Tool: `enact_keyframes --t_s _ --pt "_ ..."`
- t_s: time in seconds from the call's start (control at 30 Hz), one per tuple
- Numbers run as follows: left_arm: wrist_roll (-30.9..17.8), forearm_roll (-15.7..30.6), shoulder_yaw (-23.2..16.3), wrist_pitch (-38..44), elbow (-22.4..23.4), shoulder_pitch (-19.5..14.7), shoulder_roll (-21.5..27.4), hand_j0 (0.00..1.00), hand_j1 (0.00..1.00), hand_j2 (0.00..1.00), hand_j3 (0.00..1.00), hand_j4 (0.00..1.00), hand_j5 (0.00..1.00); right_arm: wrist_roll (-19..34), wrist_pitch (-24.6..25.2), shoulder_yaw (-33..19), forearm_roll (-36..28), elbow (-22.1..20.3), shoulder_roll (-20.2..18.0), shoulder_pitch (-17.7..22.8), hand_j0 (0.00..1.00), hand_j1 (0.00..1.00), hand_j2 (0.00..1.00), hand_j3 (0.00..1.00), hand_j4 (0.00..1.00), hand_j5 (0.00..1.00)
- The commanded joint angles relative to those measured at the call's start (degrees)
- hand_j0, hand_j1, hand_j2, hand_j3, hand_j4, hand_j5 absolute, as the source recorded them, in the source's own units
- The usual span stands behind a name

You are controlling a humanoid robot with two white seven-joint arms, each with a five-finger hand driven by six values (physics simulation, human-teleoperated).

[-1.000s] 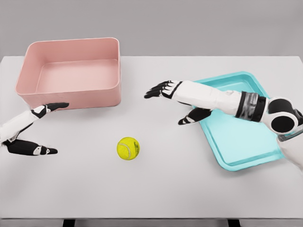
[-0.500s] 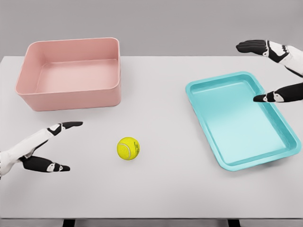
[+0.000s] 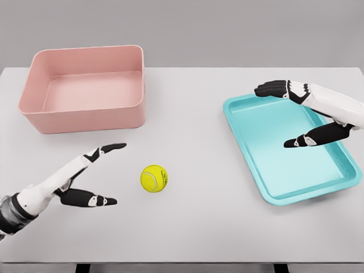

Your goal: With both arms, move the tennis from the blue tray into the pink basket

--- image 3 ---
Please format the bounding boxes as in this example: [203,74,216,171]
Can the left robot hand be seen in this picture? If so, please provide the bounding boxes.
[17,143,127,216]

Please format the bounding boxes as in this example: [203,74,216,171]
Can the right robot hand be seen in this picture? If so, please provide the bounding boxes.
[254,80,364,149]

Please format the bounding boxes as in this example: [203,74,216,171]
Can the blue plastic tray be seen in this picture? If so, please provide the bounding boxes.
[222,93,362,207]

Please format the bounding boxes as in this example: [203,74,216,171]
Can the pink plastic basket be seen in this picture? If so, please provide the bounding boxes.
[18,44,147,134]

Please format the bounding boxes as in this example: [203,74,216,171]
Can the yellow tennis ball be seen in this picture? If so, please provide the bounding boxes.
[140,164,169,193]

